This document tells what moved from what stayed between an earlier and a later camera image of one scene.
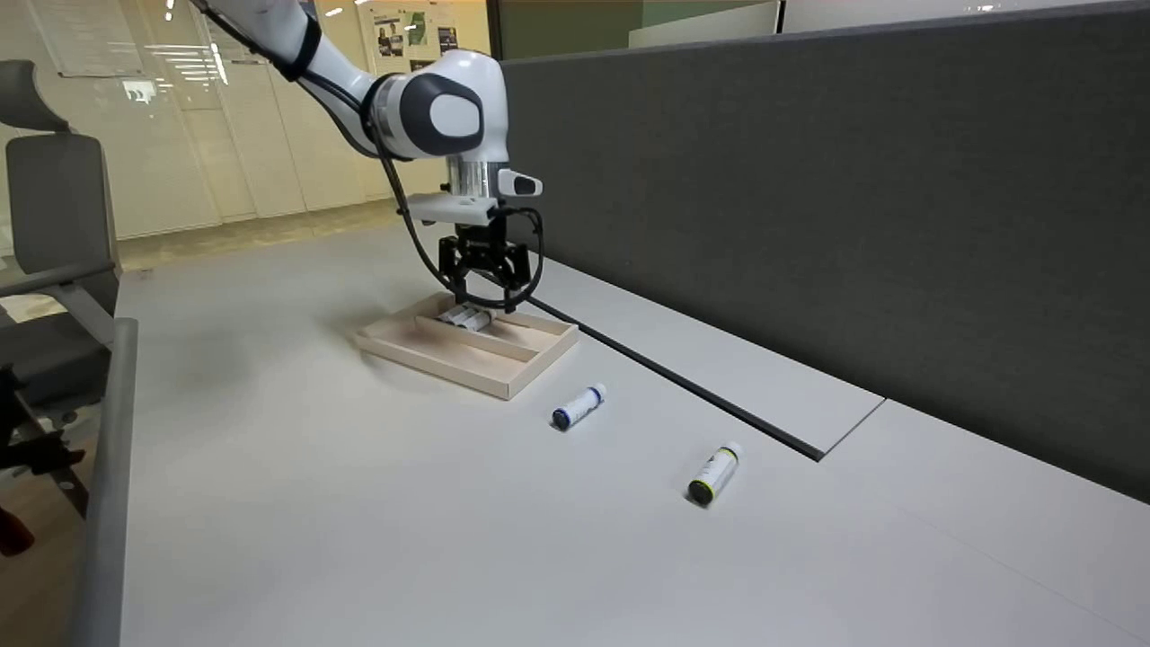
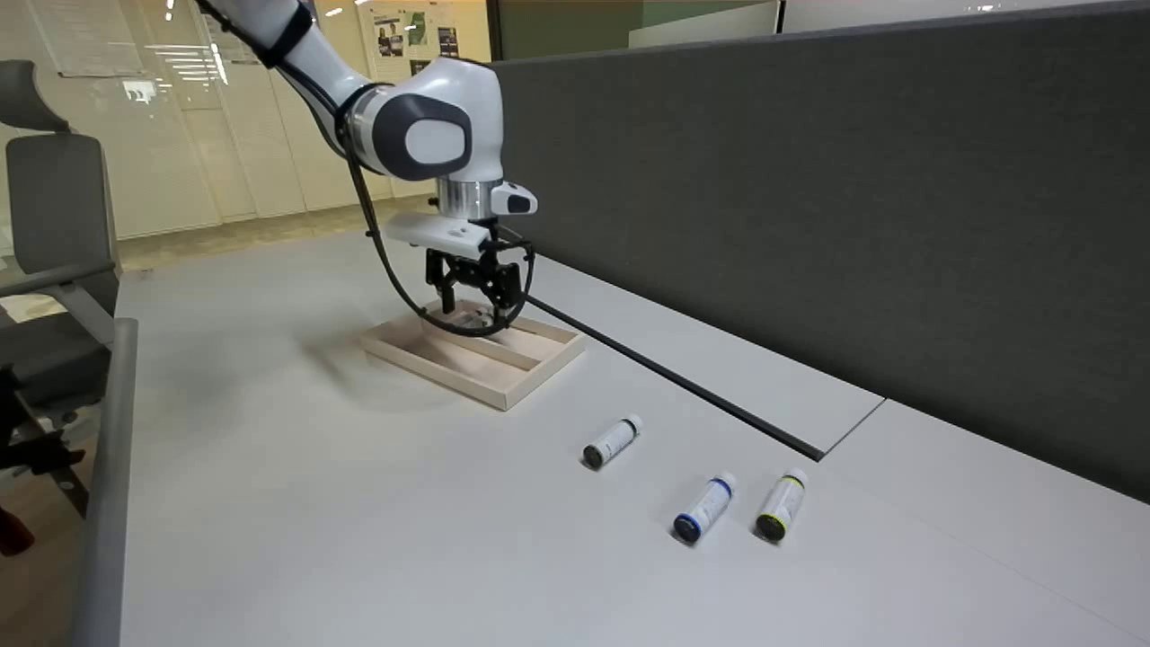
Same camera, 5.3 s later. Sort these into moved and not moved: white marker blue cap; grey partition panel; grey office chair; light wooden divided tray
Moved: white marker blue cap
Not moved: grey partition panel; light wooden divided tray; grey office chair
